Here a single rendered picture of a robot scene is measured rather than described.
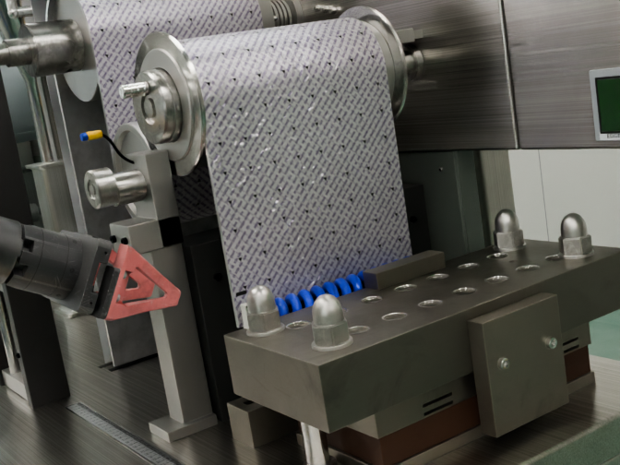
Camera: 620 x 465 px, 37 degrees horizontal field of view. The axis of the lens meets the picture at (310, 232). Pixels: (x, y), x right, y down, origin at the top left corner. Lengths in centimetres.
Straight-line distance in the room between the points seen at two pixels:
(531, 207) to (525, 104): 329
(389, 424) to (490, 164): 59
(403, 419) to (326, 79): 37
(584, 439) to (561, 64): 37
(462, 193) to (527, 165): 314
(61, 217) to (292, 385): 91
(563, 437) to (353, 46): 46
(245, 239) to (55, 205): 75
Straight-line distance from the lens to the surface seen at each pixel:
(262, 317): 86
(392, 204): 105
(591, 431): 92
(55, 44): 116
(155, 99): 94
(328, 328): 79
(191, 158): 94
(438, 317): 84
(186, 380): 102
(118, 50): 114
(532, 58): 101
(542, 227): 430
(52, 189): 165
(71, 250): 84
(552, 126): 101
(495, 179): 134
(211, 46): 95
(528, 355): 90
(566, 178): 415
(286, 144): 96
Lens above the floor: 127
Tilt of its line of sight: 10 degrees down
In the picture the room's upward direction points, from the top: 9 degrees counter-clockwise
